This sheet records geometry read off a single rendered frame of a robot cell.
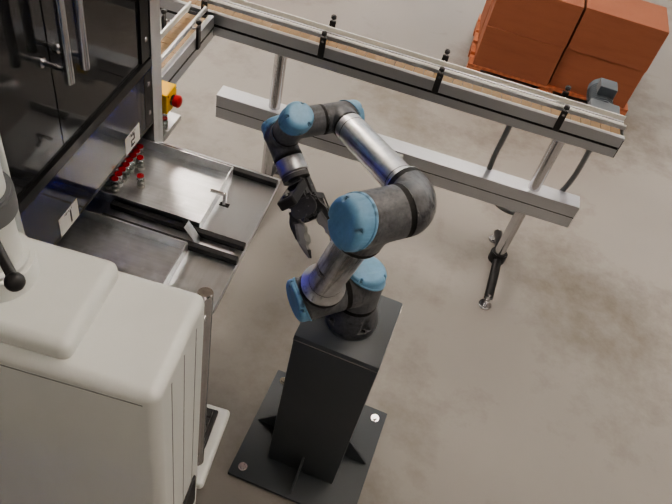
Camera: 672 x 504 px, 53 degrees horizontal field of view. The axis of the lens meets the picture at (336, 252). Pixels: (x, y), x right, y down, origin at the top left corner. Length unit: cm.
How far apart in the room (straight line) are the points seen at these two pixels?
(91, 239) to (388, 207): 91
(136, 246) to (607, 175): 299
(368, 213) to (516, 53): 318
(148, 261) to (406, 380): 132
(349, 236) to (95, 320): 57
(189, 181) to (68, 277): 118
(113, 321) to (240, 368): 180
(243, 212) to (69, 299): 115
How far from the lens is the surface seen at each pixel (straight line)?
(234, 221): 199
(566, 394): 306
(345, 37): 277
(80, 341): 92
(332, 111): 167
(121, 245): 192
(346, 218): 133
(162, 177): 211
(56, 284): 94
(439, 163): 289
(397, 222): 135
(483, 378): 293
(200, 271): 186
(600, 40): 439
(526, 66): 445
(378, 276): 174
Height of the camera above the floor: 231
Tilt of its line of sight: 47 degrees down
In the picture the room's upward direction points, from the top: 14 degrees clockwise
